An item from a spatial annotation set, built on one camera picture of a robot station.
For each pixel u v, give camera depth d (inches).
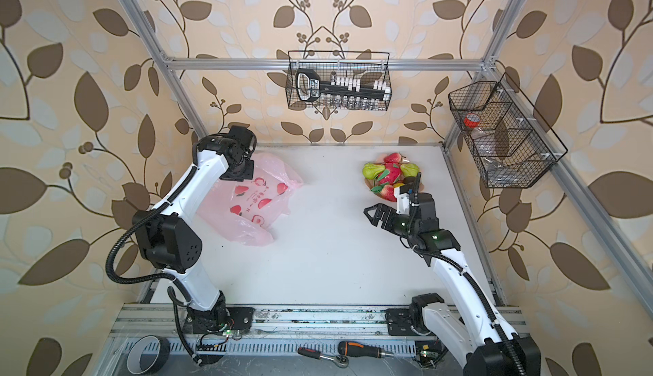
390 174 39.0
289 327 29.0
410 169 39.8
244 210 39.0
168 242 18.5
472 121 31.7
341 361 26.3
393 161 41.4
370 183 40.1
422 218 23.5
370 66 35.9
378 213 27.4
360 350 26.8
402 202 28.5
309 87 33.3
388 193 36.8
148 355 27.7
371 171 38.9
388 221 27.2
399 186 38.0
